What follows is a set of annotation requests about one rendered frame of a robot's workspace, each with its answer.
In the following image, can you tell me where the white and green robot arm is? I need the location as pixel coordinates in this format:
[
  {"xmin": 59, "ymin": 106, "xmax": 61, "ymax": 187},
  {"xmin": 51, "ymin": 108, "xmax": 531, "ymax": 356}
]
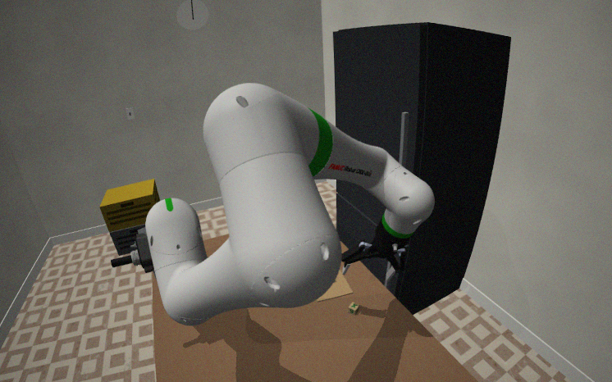
[{"xmin": 111, "ymin": 83, "xmax": 435, "ymax": 325}]

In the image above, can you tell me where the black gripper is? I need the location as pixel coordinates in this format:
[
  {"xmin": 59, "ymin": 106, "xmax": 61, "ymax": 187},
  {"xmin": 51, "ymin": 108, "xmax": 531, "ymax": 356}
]
[{"xmin": 341, "ymin": 236, "xmax": 406, "ymax": 281}]

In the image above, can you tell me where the beige flat mat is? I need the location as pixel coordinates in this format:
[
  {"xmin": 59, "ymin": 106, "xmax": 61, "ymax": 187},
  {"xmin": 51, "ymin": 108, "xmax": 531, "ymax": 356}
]
[{"xmin": 317, "ymin": 271, "xmax": 353, "ymax": 302}]

